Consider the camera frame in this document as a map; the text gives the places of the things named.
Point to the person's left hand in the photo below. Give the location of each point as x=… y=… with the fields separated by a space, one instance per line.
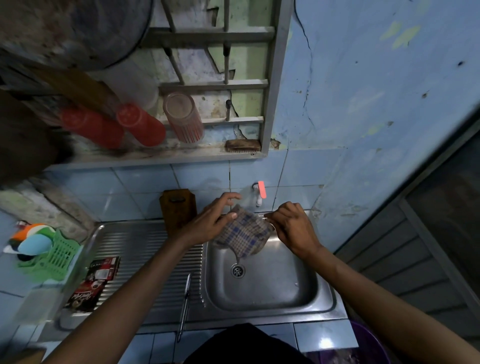
x=206 y=225

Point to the person's right hand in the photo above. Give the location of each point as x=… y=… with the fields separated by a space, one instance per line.
x=296 y=228

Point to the small wooden cutting board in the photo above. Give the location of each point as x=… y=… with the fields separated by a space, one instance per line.
x=176 y=210

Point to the checked dishcloth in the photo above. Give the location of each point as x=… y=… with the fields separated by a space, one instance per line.
x=245 y=234

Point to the knives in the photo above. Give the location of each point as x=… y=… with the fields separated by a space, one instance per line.
x=183 y=307

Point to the person's left forearm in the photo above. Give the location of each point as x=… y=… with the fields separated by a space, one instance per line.
x=120 y=303

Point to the person's right forearm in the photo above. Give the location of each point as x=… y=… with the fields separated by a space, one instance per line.
x=401 y=307

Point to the person's black clothing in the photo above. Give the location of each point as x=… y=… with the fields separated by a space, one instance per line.
x=247 y=347

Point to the stainless steel sink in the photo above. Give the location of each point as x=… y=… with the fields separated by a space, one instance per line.
x=270 y=281

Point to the wooden scrub brush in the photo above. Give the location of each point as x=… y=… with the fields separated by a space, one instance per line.
x=242 y=145

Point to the red striped drinking glass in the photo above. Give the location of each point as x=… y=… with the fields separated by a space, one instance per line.
x=183 y=120

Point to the grey slatted wooden door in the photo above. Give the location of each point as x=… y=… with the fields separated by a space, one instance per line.
x=401 y=281

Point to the red plastic cup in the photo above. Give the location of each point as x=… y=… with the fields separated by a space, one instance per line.
x=140 y=125
x=92 y=127

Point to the red black sachet pack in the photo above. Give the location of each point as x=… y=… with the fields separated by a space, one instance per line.
x=92 y=285

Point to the purple plastic basket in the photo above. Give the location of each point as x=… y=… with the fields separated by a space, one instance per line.
x=367 y=347

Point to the green plastic basket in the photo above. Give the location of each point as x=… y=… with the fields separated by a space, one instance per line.
x=56 y=260

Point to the white plastic cup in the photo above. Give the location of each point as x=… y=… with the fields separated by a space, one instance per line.
x=127 y=84

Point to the light blue plastic scoop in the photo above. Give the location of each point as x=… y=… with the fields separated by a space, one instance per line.
x=35 y=245

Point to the orange plastic utensil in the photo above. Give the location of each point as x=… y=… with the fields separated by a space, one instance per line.
x=28 y=231

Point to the clear plastic container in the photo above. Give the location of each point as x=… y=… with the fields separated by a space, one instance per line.
x=35 y=305

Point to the yellow plastic cup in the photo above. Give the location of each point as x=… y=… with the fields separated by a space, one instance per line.
x=75 y=88

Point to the large dark brown wok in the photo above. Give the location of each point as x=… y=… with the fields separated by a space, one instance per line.
x=26 y=140

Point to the dark round hanging pan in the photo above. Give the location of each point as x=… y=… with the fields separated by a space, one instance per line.
x=71 y=32

